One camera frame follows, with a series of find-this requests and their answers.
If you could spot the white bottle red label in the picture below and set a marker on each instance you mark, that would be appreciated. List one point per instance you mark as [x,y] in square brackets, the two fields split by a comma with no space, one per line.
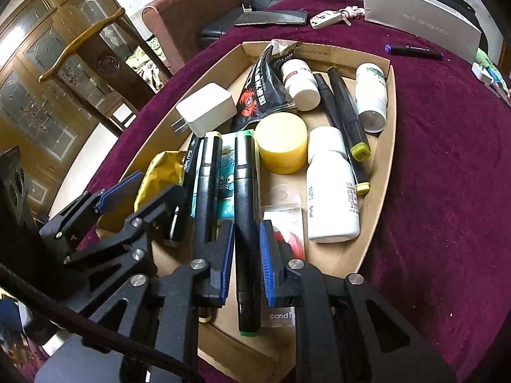
[333,211]

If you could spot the green cloth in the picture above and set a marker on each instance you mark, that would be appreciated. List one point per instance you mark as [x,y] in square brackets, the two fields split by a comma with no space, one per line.
[483,60]

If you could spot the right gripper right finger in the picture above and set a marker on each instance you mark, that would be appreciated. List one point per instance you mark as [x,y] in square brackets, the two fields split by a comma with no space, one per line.
[345,331]

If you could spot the cardboard tray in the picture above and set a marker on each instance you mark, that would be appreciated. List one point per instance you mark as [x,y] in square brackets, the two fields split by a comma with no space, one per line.
[269,356]

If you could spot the white power adapter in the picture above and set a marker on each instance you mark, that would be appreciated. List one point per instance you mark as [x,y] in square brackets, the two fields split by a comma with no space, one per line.
[204,110]

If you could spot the red number nine candle pack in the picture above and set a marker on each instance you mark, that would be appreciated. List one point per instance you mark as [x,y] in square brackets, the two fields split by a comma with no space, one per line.
[283,207]

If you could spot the wooden chair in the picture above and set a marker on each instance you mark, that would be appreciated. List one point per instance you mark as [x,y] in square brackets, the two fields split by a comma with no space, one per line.
[97,55]

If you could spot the black snack bag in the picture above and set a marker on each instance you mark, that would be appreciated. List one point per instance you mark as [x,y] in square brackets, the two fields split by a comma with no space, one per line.
[263,92]

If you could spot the wooden cabinet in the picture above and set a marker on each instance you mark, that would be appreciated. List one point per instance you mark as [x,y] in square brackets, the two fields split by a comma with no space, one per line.
[48,126]

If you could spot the grey shoe box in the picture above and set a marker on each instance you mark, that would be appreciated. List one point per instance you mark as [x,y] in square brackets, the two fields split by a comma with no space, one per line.
[429,19]

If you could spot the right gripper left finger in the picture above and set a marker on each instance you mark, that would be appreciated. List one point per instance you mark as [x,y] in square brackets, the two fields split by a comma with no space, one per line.
[159,317]

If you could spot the black marker green caps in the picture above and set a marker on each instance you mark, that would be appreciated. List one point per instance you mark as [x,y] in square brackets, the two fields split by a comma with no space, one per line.
[247,240]

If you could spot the small white charger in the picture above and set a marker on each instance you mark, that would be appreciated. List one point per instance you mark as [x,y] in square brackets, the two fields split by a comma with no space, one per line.
[486,75]

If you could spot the thin black pen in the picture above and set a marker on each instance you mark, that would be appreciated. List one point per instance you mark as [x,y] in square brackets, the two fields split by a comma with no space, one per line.
[361,180]

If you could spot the maroon chair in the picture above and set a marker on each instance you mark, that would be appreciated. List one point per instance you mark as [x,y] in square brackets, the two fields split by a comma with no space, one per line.
[177,23]

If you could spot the gold foil packet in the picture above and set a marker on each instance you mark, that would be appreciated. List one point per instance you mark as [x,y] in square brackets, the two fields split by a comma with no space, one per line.
[167,168]

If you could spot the white bottle green label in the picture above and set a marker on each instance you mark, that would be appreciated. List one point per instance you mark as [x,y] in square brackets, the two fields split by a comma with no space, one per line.
[371,97]

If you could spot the black smartphone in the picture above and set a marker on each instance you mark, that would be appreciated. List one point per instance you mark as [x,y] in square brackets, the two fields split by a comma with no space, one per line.
[261,18]

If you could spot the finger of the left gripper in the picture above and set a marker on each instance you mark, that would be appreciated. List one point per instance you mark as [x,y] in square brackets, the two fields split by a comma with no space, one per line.
[105,266]
[65,231]

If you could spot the white small bottle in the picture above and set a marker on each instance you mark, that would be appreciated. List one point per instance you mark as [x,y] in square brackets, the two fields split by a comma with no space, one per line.
[299,81]

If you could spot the black marker yellow caps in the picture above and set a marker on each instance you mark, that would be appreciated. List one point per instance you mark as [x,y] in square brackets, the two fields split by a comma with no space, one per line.
[357,141]

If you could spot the black marker cream caps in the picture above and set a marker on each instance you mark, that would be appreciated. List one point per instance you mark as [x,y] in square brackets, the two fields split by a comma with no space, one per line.
[205,221]

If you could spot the blue cartoon tissue pack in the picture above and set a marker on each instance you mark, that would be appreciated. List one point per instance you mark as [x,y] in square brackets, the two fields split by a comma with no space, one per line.
[225,191]

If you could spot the white car key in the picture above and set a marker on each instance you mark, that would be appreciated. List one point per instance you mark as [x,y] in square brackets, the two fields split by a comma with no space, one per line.
[345,15]

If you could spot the yellow round jar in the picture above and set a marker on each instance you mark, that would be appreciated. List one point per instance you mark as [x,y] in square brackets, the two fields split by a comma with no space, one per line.
[282,139]

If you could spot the black marker purple cap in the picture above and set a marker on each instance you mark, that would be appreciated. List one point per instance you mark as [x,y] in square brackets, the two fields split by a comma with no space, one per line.
[413,51]

